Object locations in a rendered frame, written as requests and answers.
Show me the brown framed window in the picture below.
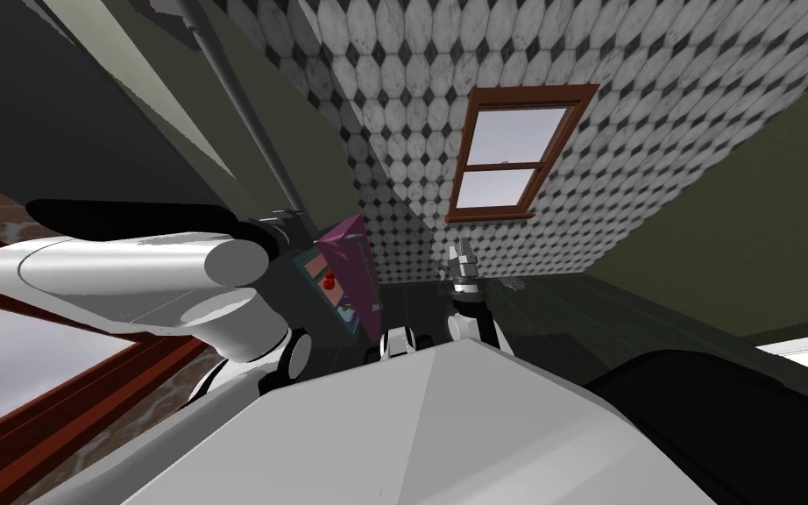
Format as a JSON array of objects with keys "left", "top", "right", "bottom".
[{"left": 443, "top": 83, "right": 601, "bottom": 225}]

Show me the grey long bar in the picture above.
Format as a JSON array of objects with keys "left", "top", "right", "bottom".
[{"left": 178, "top": 0, "right": 307, "bottom": 214}]

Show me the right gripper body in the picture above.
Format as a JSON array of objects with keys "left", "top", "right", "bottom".
[{"left": 447, "top": 238, "right": 482, "bottom": 285}]

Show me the red-brown framed window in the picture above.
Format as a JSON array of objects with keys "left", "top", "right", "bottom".
[{"left": 0, "top": 223, "right": 217, "bottom": 505}]

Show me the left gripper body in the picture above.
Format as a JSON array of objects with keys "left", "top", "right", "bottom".
[{"left": 248, "top": 209, "right": 318, "bottom": 260}]

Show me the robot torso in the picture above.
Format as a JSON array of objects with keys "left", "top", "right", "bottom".
[{"left": 28, "top": 324, "right": 720, "bottom": 505}]

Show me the purple and teal box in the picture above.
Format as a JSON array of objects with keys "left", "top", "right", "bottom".
[{"left": 291, "top": 213, "right": 385, "bottom": 345}]

